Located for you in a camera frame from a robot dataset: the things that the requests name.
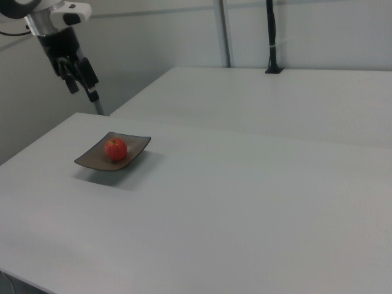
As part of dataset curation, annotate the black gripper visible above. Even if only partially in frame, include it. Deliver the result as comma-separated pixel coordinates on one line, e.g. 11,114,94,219
36,26,100,103

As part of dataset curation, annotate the red apple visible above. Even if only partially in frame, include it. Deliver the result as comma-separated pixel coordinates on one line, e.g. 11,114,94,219
104,137,128,162

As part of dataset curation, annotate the square brown ceramic plate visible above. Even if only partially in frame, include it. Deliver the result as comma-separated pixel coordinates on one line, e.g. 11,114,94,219
73,131,152,172

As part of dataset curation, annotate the grey metal table leg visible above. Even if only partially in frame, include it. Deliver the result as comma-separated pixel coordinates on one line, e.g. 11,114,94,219
92,98,105,116

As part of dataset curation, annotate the black pole with base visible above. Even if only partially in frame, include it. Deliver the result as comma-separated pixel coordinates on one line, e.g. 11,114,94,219
264,0,284,75

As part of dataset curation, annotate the grey metal partition post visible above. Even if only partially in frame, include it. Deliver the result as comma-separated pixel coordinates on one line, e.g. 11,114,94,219
218,0,232,68

